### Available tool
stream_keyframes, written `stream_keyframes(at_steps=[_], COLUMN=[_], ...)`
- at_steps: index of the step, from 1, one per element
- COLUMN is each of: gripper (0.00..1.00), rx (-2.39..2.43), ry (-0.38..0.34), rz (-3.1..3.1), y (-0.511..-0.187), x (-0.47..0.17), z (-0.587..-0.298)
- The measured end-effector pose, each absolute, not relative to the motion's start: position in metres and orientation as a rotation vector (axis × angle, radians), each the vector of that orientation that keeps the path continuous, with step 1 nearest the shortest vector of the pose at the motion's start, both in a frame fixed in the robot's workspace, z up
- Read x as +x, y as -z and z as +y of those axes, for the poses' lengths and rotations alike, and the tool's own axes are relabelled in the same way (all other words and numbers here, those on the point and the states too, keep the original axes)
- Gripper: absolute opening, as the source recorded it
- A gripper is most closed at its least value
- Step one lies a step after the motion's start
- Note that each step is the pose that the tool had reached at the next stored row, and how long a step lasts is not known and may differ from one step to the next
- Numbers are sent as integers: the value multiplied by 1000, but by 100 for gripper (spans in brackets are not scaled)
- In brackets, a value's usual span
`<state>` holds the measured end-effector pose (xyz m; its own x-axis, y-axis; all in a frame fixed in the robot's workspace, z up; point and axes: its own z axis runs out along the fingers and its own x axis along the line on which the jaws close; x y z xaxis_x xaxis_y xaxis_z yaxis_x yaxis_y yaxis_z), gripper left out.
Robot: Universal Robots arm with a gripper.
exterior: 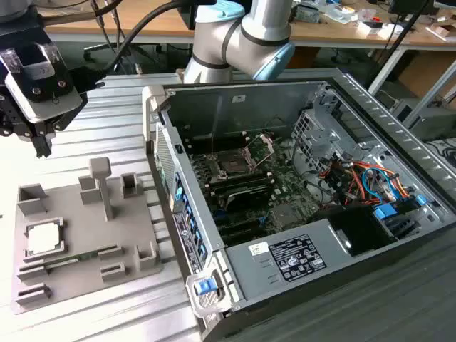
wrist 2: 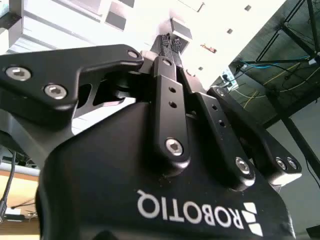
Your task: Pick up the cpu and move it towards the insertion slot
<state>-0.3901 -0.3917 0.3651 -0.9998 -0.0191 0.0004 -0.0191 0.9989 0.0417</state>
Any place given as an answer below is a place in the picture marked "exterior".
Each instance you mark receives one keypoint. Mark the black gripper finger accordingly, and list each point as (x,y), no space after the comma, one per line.
(41,144)

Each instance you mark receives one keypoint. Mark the silver CPU green board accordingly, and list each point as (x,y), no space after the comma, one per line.
(44,239)

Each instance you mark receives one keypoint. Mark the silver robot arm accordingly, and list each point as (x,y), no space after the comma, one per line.
(221,39)

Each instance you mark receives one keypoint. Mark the CPU socket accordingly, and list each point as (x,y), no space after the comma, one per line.
(231,164)

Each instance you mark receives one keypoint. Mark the black RAM slot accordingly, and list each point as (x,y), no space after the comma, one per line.
(242,185)
(242,178)

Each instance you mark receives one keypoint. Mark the black expansion slot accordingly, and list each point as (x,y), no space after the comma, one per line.
(235,228)

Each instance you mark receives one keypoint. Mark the black chair base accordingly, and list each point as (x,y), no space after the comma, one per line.
(103,50)

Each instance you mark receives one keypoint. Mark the grey parts rack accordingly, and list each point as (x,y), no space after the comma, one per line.
(82,228)

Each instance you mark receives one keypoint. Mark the green RAM stick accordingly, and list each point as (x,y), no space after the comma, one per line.
(71,257)

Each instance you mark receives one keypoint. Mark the open PC case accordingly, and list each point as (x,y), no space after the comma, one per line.
(199,103)

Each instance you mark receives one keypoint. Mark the thin locking lever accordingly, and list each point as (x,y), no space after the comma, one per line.
(213,146)

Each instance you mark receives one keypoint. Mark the black graphics card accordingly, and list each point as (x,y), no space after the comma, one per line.
(249,197)

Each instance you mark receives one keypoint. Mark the blue case latch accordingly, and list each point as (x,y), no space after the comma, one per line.
(206,286)

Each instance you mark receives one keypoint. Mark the grey power supply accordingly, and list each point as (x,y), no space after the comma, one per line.
(246,278)

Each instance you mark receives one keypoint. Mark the green motherboard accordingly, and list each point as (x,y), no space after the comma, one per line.
(295,192)

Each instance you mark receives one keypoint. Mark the metal drive cage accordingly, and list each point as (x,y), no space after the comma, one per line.
(313,149)

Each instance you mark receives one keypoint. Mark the grey desk device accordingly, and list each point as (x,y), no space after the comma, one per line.
(308,14)

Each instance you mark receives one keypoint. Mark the wooden desk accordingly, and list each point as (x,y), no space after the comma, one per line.
(338,33)

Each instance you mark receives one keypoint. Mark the blue disk carrier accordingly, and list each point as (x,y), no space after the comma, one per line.
(386,212)

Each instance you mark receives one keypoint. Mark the small white red box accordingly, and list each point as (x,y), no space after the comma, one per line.
(374,28)

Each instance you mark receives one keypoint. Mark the grey computer box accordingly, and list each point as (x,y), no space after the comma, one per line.
(431,117)

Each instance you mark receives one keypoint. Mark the large brown cardboard box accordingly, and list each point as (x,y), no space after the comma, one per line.
(427,71)

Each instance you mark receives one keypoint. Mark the small cardboard piece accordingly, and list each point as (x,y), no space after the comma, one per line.
(443,32)

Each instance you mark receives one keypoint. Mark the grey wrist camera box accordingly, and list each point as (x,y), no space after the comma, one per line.
(39,107)

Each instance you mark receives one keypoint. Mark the black plastic air duct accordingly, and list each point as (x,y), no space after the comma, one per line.
(360,228)

